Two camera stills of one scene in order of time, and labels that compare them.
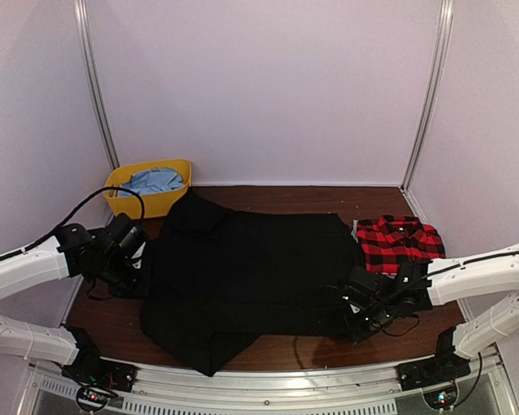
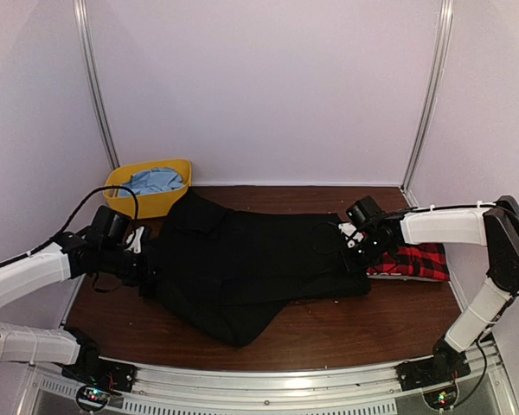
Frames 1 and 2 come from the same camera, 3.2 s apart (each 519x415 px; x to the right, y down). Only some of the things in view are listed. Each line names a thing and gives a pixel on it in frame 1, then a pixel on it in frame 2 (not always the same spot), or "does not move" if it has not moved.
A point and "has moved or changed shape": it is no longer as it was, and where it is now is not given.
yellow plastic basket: [154, 205] does not move
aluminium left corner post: [81, 21] does not move
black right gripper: [355, 332] -> [370, 264]
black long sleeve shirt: [220, 278] has moved or changed shape
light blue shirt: [151, 181] does not move
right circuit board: [441, 399] does not move
